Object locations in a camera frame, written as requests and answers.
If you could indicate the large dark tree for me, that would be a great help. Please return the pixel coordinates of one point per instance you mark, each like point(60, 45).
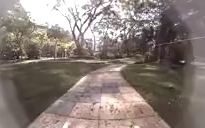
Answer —
point(170, 43)

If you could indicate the shaded grass lawn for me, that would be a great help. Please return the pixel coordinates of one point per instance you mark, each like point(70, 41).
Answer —
point(46, 80)

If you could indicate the grey side path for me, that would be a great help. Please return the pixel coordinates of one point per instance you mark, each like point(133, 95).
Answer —
point(23, 62)

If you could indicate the reddish stone slab path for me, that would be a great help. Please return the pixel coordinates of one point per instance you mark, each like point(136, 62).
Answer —
point(103, 106)

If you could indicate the row of green bushes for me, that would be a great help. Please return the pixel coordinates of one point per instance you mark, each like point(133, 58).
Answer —
point(33, 46)

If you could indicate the grass lawn with leaves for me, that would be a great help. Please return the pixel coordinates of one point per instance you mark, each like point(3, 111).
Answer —
point(153, 80)

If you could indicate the bare branching tree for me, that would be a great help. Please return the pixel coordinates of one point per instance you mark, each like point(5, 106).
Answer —
point(78, 43)

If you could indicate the row of trees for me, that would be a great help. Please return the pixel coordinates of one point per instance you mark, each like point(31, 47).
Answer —
point(116, 46)

